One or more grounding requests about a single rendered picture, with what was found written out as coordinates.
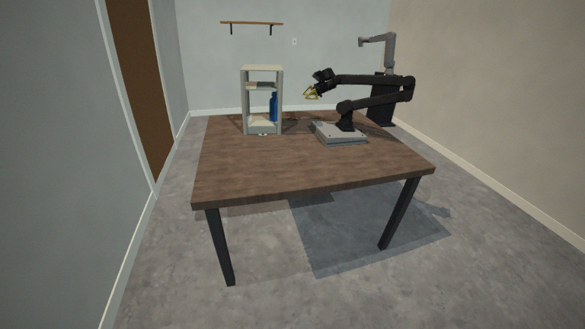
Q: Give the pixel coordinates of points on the blue bottle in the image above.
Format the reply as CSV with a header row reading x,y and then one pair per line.
x,y
273,107

